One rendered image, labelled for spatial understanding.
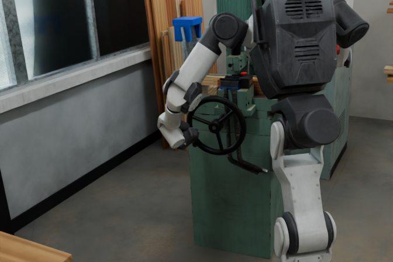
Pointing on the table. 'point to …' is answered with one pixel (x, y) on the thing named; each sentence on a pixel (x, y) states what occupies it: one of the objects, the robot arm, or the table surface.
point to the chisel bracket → (239, 62)
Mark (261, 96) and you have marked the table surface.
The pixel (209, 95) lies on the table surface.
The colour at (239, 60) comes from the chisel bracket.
